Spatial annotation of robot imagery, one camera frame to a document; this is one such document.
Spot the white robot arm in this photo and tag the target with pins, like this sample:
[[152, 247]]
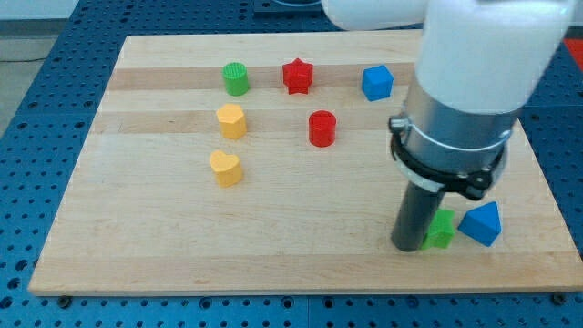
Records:
[[478, 65]]

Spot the yellow heart block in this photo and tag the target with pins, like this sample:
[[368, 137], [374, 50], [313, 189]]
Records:
[[226, 167]]

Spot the wooden board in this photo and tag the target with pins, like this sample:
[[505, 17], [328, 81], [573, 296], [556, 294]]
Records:
[[143, 214]]

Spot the red cylinder block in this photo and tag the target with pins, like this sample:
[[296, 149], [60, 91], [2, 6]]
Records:
[[322, 126]]

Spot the yellow hexagon block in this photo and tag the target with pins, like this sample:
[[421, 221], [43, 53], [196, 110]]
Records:
[[232, 121]]

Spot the red star block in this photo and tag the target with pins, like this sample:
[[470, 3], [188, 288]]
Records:
[[297, 76]]

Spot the green cylinder block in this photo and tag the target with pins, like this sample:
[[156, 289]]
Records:
[[235, 78]]

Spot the blue cube block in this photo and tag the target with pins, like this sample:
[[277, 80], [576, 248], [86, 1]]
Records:
[[377, 83]]

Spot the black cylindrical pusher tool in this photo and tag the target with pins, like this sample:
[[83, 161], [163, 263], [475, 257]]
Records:
[[415, 215]]

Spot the green star block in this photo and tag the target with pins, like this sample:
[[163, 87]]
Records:
[[441, 231]]

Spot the blue triangle block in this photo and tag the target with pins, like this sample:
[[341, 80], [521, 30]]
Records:
[[482, 224]]

